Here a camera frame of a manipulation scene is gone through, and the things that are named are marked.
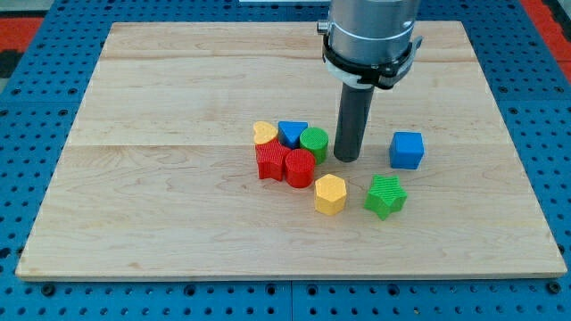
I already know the green cylinder block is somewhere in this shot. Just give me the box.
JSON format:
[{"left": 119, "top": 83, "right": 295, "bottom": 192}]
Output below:
[{"left": 300, "top": 127, "right": 329, "bottom": 165}]

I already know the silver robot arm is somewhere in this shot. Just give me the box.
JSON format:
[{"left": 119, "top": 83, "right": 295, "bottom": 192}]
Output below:
[{"left": 317, "top": 0, "right": 422, "bottom": 89}]

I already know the red cylinder block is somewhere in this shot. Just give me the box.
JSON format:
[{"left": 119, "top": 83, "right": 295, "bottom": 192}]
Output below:
[{"left": 285, "top": 149, "right": 316, "bottom": 188}]

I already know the red star block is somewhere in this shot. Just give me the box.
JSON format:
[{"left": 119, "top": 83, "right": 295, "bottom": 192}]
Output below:
[{"left": 255, "top": 139, "right": 291, "bottom": 181}]

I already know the blue triangle block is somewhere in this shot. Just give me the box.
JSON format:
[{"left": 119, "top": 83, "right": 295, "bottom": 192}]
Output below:
[{"left": 278, "top": 121, "right": 308, "bottom": 149}]

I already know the yellow heart block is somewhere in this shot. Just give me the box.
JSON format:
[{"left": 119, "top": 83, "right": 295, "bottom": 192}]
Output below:
[{"left": 252, "top": 121, "right": 278, "bottom": 145}]

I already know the yellow hexagon block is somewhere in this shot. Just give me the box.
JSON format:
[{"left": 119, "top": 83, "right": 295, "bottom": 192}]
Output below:
[{"left": 314, "top": 174, "right": 347, "bottom": 216}]

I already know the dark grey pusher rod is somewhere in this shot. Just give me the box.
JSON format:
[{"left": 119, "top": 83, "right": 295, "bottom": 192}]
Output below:
[{"left": 334, "top": 85, "right": 375, "bottom": 162}]

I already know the green star block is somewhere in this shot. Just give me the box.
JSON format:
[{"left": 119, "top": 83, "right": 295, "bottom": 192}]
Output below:
[{"left": 363, "top": 175, "right": 408, "bottom": 220}]

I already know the blue cube block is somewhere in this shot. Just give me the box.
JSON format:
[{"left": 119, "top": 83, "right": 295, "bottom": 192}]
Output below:
[{"left": 389, "top": 132, "right": 425, "bottom": 169}]

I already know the wooden board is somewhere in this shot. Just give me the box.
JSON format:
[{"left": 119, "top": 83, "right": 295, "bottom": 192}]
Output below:
[{"left": 16, "top": 21, "right": 567, "bottom": 282}]

